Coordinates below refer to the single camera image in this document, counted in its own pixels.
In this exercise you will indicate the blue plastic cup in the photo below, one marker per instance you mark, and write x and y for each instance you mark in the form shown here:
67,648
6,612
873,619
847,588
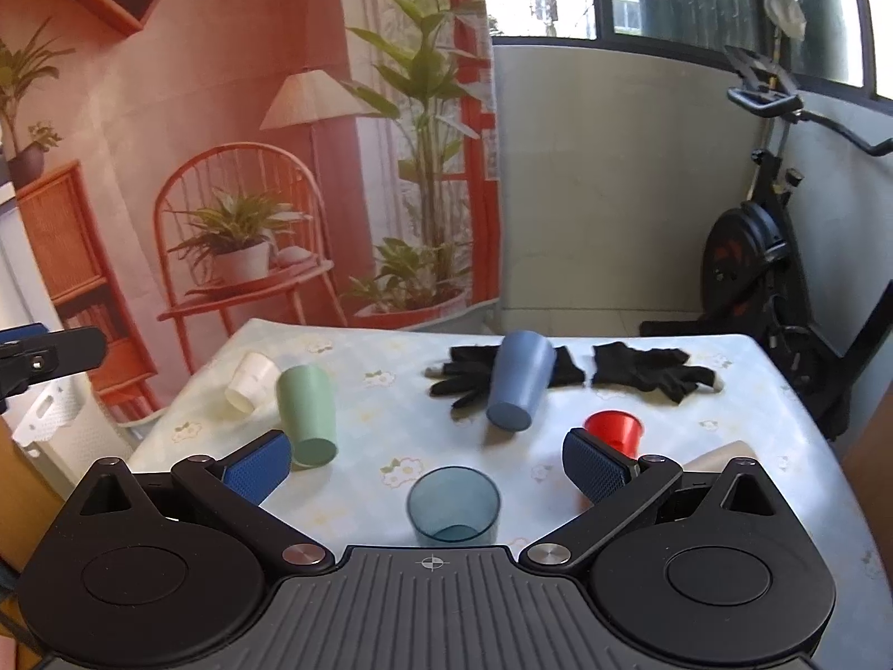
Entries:
521,373

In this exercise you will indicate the black exercise bike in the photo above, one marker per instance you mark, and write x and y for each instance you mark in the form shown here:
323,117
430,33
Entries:
752,283

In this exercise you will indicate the white paper cup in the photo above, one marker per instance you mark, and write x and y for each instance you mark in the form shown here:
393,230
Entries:
253,382

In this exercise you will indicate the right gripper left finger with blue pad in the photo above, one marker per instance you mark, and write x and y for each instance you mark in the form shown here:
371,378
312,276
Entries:
230,491

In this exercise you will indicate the printed room backdrop curtain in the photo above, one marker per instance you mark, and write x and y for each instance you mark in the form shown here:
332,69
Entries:
183,166

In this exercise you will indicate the green plastic cup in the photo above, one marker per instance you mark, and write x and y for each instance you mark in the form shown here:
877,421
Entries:
305,398

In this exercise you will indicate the white plastic crate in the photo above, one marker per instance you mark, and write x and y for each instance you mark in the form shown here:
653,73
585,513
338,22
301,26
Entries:
68,409

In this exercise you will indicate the left black glove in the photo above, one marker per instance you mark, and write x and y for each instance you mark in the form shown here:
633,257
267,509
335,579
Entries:
467,375

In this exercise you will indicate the floral table cloth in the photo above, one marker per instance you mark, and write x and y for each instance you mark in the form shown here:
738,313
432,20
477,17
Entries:
390,430

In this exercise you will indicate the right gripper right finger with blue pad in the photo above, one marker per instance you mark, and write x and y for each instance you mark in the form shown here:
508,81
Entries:
621,491

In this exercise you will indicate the red plastic cup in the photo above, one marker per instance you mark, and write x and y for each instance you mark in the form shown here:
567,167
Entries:
620,430

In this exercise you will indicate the right black glove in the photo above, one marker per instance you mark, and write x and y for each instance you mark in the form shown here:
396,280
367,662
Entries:
664,370

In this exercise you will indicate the black glove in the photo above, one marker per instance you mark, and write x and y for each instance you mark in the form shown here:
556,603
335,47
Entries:
467,375
664,370

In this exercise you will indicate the transparent teal cup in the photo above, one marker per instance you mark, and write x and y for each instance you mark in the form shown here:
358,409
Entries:
454,507

